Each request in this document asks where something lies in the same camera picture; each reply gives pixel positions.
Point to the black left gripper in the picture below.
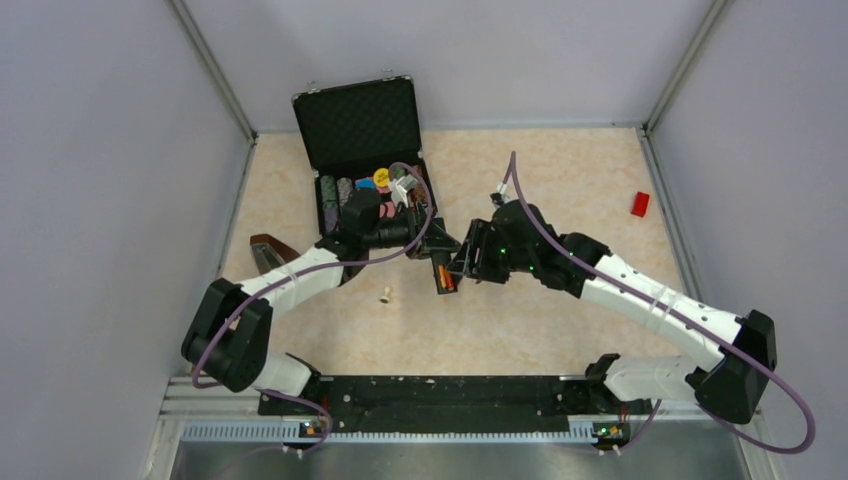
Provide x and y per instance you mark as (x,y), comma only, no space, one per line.
(417,217)

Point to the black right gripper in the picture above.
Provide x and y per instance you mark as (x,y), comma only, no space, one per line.
(482,233)

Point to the orange battery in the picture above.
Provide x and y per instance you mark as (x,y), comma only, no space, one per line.
(442,268)

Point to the black remote with buttons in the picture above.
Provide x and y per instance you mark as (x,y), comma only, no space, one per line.
(441,258)

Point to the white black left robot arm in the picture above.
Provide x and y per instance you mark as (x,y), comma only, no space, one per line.
(228,338)

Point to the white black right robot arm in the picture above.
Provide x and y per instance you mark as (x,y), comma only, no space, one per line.
(724,359)

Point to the yellow poker chip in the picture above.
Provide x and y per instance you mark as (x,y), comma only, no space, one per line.
(382,178)

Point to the black poker chip case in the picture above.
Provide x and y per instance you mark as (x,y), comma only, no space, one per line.
(350,131)

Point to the brown wooden card holder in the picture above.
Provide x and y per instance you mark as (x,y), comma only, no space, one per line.
(269,253)

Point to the red toy brick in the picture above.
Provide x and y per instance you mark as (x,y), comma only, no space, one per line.
(640,204)

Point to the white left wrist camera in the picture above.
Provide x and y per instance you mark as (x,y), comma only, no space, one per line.
(400,189)

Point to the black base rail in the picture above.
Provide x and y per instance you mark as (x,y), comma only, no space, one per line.
(452,407)

